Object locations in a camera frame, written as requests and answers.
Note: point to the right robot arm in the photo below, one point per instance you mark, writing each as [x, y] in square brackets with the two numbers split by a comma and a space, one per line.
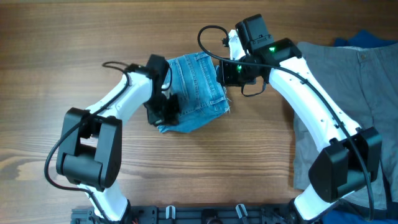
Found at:
[347, 155]

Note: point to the white rail clip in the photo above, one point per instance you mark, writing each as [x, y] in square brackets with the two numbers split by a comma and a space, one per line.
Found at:
[241, 211]
[170, 212]

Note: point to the grey shorts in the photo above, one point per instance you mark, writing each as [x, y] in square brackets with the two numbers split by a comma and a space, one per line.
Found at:
[363, 83]

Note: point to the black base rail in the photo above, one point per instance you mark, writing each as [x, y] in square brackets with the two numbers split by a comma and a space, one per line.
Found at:
[265, 214]

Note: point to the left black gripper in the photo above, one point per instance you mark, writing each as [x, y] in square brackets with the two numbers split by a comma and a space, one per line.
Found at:
[172, 114]

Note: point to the left white rail clip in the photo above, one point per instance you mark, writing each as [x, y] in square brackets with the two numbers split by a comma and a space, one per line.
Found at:
[170, 212]

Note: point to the dark blue garment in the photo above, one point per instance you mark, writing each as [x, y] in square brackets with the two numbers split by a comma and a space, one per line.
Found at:
[363, 39]

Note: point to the light blue jeans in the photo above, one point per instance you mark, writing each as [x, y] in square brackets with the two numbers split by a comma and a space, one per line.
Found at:
[201, 98]

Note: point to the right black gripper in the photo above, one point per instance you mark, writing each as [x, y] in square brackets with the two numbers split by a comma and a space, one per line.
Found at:
[226, 76]

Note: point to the right white rail clip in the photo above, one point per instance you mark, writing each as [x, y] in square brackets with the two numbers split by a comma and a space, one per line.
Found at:
[241, 211]

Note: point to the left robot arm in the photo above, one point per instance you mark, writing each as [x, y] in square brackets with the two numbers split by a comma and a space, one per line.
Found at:
[89, 152]

